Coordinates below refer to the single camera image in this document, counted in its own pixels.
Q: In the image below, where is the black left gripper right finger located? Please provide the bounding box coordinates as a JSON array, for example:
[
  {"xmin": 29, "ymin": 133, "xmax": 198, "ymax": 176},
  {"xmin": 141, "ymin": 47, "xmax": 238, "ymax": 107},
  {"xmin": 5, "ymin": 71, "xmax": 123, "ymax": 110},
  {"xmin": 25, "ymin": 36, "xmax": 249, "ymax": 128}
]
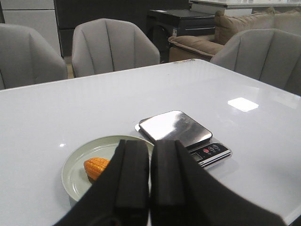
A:
[{"xmin": 150, "ymin": 140, "xmax": 285, "ymax": 226}]

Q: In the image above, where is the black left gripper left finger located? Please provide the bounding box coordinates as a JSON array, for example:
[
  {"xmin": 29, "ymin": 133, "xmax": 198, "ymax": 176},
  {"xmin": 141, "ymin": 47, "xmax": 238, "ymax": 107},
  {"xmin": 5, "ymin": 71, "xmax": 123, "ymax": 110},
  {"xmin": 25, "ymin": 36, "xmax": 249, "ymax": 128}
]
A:
[{"xmin": 56, "ymin": 140, "xmax": 149, "ymax": 226}]

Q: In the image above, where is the orange corn cob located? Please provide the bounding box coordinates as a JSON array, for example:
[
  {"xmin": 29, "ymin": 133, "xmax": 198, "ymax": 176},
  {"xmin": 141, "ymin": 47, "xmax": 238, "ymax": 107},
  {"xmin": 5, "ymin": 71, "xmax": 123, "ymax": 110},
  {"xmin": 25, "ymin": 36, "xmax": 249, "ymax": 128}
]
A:
[{"xmin": 84, "ymin": 157, "xmax": 110, "ymax": 183}]

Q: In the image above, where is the pale green round plate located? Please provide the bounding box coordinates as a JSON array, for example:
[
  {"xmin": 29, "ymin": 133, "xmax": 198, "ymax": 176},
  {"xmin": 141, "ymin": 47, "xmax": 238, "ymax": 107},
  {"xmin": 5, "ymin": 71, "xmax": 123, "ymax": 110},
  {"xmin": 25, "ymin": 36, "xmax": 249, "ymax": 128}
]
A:
[{"xmin": 61, "ymin": 135, "xmax": 154, "ymax": 207}]

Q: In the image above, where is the black and silver kitchen scale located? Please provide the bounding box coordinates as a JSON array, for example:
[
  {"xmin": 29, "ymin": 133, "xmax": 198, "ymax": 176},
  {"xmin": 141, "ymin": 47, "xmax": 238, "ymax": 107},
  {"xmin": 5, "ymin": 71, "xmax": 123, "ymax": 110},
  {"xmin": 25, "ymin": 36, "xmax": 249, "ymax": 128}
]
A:
[{"xmin": 135, "ymin": 110, "xmax": 232, "ymax": 169}]

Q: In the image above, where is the right grey upholstered chair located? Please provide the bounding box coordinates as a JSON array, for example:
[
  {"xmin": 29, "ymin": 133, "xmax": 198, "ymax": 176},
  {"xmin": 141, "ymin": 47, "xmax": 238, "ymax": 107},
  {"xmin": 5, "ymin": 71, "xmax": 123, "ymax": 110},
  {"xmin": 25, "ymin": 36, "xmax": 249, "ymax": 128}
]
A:
[{"xmin": 71, "ymin": 18, "xmax": 160, "ymax": 77}]

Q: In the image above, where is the grey upholstered chair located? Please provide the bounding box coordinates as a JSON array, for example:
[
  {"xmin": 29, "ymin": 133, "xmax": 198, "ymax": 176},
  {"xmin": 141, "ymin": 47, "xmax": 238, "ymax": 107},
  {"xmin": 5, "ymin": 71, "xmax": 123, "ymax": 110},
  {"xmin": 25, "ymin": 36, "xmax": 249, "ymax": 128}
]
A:
[
  {"xmin": 71, "ymin": 18, "xmax": 160, "ymax": 77},
  {"xmin": 0, "ymin": 24, "xmax": 68, "ymax": 89}
]

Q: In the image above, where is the left grey upholstered chair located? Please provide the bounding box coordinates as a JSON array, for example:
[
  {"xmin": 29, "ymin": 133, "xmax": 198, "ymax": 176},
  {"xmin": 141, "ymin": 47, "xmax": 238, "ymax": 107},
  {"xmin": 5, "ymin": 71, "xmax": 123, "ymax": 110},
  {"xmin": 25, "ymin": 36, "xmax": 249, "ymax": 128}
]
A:
[{"xmin": 0, "ymin": 24, "xmax": 68, "ymax": 89}]

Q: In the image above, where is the dark sideboard counter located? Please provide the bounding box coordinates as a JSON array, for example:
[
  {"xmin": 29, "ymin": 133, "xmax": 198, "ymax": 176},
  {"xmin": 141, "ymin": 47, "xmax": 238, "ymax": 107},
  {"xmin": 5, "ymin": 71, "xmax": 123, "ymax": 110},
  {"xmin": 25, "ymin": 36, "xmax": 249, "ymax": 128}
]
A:
[{"xmin": 54, "ymin": 0, "xmax": 189, "ymax": 57}]

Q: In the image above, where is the white drawer cabinet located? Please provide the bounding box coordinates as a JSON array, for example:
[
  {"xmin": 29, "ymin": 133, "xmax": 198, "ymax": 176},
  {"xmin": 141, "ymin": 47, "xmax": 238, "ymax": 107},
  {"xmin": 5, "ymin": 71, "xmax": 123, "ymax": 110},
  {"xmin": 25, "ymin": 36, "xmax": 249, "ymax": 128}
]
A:
[{"xmin": 0, "ymin": 0, "xmax": 61, "ymax": 54}]

